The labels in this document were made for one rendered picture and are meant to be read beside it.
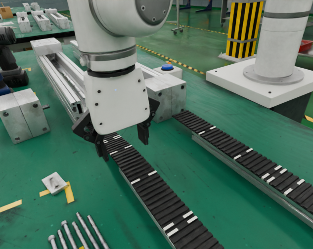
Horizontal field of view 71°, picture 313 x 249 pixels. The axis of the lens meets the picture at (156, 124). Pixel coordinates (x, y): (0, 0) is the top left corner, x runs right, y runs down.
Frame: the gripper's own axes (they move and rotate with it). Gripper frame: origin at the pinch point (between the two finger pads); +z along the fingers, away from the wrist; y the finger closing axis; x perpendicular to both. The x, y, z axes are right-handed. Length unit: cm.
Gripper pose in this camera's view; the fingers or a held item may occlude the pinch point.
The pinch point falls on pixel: (123, 144)
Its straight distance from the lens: 43.3
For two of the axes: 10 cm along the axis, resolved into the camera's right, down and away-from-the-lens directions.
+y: 8.5, -3.2, 4.2
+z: 0.5, 8.4, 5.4
